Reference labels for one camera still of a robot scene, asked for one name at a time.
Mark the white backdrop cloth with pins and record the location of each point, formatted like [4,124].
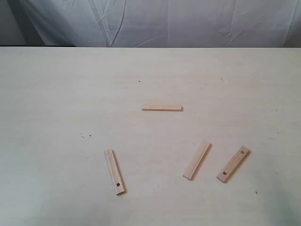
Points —
[151,23]

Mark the plain wooden stick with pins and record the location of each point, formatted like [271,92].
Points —
[173,108]
[196,160]

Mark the wooden stick with hole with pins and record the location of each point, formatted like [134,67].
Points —
[114,172]

